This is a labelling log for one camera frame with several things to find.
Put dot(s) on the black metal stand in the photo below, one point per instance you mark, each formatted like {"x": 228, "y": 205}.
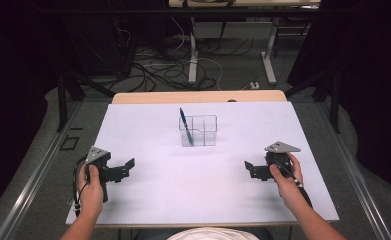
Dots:
{"x": 334, "y": 100}
{"x": 63, "y": 100}

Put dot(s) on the person's left hand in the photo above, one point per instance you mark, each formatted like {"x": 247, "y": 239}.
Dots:
{"x": 91, "y": 193}

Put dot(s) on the blue pen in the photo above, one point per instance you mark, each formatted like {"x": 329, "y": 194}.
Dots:
{"x": 185, "y": 125}

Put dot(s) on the black curtain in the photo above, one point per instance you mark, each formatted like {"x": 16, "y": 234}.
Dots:
{"x": 13, "y": 66}
{"x": 373, "y": 83}

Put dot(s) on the clear acrylic pen holder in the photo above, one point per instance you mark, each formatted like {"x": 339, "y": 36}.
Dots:
{"x": 206, "y": 131}

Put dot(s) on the white power plug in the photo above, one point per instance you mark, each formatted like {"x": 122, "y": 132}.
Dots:
{"x": 254, "y": 85}

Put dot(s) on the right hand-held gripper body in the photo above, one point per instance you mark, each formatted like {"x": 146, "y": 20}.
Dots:
{"x": 279, "y": 156}

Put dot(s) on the person's right hand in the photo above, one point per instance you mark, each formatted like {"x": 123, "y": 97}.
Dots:
{"x": 288, "y": 186}

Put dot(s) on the person's white shirt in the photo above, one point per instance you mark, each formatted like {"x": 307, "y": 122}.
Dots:
{"x": 213, "y": 234}

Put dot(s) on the white metal-legged desk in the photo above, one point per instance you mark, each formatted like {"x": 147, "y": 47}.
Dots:
{"x": 192, "y": 60}

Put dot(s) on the aluminium floor rail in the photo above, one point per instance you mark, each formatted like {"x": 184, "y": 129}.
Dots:
{"x": 359, "y": 180}
{"x": 33, "y": 180}

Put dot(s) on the white table sheet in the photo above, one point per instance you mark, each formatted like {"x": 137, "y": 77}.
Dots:
{"x": 189, "y": 186}

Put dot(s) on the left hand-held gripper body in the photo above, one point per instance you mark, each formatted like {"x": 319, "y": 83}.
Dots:
{"x": 102, "y": 160}

